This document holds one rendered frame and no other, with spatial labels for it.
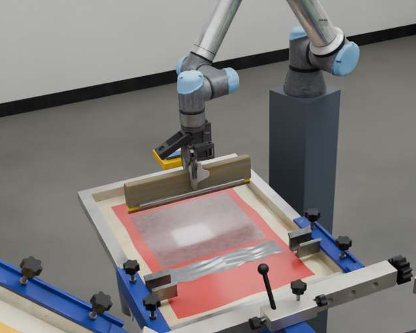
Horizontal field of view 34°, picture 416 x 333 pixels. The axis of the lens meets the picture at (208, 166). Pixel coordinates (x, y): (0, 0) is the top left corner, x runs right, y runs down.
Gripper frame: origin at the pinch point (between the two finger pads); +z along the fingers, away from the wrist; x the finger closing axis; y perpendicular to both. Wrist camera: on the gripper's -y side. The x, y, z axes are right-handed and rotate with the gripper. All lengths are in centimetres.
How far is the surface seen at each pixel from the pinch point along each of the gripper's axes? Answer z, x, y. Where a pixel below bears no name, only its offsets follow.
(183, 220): 13.6, 1.4, -2.3
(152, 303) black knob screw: 3, -44, -28
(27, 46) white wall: 58, 336, 4
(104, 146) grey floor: 109, 250, 32
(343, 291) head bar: 6, -58, 17
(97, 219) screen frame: 10.0, 9.1, -28.0
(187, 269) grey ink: 13.1, -22.9, -11.1
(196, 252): 13.6, -16.3, -5.4
